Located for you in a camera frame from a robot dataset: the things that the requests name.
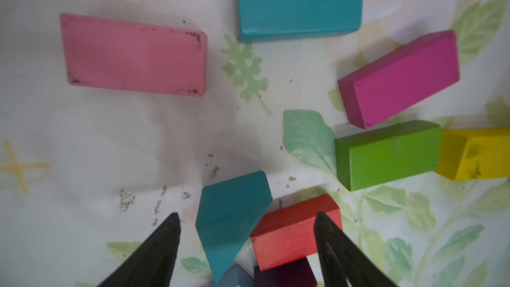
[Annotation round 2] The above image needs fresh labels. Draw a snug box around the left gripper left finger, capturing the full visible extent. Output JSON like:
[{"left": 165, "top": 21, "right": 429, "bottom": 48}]
[{"left": 100, "top": 213, "right": 181, "bottom": 287}]

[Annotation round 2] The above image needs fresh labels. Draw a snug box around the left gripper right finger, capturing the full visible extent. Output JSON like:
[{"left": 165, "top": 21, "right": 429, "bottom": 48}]
[{"left": 313, "top": 211, "right": 396, "bottom": 287}]

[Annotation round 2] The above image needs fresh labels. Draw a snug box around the teal triangular block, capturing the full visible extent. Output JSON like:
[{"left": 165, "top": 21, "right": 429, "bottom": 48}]
[{"left": 195, "top": 171, "right": 273, "bottom": 283}]

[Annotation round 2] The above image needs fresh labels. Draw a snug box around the magenta rectangular block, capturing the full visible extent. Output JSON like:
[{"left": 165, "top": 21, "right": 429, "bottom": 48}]
[{"left": 338, "top": 30, "right": 460, "bottom": 129}]

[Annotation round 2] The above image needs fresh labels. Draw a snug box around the pink rectangular block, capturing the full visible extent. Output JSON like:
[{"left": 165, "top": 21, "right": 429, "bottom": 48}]
[{"left": 60, "top": 13, "right": 208, "bottom": 97}]

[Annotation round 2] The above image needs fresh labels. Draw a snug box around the teal rectangular block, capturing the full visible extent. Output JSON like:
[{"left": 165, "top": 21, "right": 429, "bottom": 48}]
[{"left": 236, "top": 0, "right": 363, "bottom": 42}]

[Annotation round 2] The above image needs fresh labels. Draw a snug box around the purple triangular block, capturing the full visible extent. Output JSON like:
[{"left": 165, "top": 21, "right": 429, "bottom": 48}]
[{"left": 254, "top": 258, "right": 317, "bottom": 287}]

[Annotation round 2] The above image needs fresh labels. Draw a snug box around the light blue block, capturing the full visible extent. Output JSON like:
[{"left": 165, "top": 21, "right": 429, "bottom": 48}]
[{"left": 209, "top": 264, "right": 256, "bottom": 287}]

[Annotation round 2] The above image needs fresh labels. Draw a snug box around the green rectangular block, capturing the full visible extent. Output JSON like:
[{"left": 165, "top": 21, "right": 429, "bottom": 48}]
[{"left": 335, "top": 120, "right": 442, "bottom": 191}]

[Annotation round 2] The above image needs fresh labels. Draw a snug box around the yellow block near green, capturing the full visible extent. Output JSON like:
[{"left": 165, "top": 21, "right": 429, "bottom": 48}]
[{"left": 436, "top": 128, "right": 509, "bottom": 182}]

